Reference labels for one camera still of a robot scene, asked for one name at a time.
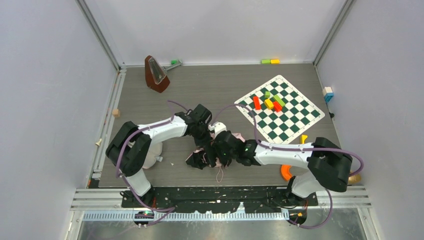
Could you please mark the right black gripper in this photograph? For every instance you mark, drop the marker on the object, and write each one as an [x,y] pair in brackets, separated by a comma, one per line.
[218,151]

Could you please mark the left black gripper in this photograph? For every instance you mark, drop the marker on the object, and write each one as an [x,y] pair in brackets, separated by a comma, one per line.
[203,153]

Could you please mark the pink and black folding umbrella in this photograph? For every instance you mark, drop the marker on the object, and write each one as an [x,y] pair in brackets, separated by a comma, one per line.
[206,157]

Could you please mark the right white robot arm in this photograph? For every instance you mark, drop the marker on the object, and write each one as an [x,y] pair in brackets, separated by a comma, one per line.
[326,166]

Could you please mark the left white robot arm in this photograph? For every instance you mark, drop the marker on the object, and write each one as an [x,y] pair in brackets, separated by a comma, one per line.
[128,150]

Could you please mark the long red block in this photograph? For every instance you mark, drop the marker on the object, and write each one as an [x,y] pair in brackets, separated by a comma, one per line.
[256,102]

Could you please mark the yellow block on chessboard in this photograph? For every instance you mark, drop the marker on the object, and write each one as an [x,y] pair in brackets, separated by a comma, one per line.
[269,104]

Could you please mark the small red block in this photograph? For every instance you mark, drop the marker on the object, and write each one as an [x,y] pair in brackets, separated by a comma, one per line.
[277,107]

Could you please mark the green white chessboard mat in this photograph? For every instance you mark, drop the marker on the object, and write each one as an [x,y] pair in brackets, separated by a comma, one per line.
[297,116]

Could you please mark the orange curved block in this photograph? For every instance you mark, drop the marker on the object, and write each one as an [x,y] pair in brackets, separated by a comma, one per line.
[285,172]

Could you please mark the brown wooden metronome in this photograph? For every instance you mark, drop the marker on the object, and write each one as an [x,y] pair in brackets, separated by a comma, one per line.
[155,76]

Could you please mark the long green block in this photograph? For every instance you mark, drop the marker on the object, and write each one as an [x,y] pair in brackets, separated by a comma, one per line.
[279,100]

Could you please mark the yellow block on table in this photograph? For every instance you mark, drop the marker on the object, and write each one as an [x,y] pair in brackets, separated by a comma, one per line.
[303,138]

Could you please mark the small wooden cube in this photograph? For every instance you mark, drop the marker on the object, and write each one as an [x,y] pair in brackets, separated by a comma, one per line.
[116,113]

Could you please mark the small white chess piece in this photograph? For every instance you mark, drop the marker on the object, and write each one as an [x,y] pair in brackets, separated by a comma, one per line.
[98,143]

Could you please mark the blue and white block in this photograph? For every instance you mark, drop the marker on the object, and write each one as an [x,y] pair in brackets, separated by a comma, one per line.
[328,94]

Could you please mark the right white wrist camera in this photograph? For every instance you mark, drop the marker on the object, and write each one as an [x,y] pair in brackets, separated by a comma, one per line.
[216,128]

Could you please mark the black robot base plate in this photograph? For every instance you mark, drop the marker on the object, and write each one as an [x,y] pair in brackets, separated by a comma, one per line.
[224,199]

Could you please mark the green block at wall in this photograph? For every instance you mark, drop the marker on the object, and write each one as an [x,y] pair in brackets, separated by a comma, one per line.
[265,61]

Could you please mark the yellow block at wall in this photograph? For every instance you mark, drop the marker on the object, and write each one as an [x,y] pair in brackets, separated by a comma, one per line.
[275,61]

